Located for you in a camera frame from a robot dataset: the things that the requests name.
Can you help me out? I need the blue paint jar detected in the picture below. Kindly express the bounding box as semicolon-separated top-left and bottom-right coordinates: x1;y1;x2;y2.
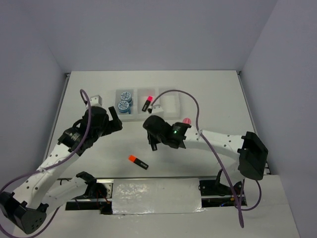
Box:
117;101;131;114
120;91;133;105

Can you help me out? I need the pink-lidded toothpick jar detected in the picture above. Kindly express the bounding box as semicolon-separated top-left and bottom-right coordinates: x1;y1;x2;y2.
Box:
182;118;192;125

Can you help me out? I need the orange highlighter marker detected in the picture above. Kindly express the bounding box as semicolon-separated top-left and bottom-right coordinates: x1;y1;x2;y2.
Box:
129;155;149;170

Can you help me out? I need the pink highlighter marker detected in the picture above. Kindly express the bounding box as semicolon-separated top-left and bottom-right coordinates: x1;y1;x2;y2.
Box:
142;96;153;112

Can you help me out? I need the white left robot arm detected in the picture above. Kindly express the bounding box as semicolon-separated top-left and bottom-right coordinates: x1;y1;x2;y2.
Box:
0;106;122;235

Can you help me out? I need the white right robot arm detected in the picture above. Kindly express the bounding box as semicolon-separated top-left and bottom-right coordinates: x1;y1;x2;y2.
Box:
143;116;268;196

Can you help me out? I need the white three-compartment foam tray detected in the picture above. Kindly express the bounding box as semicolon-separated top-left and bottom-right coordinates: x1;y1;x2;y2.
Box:
114;87;181;122

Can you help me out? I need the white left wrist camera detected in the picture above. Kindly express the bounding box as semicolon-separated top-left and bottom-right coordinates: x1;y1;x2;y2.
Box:
86;95;102;109

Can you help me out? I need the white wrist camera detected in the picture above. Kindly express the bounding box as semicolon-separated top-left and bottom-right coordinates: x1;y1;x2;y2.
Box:
86;95;102;109
147;105;164;117

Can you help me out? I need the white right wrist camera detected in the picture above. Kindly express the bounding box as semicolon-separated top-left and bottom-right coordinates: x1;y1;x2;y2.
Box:
147;105;164;117

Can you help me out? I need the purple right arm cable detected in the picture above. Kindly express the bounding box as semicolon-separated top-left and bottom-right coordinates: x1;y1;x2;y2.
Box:
147;89;262;229

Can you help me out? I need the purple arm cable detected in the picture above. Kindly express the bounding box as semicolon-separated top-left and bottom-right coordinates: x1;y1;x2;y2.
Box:
0;89;93;236
147;89;262;229

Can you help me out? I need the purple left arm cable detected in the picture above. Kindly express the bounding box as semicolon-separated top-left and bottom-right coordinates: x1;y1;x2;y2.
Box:
0;89;93;236

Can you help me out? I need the silver foil-covered base plate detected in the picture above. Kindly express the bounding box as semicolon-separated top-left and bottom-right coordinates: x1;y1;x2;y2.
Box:
65;176;248;215

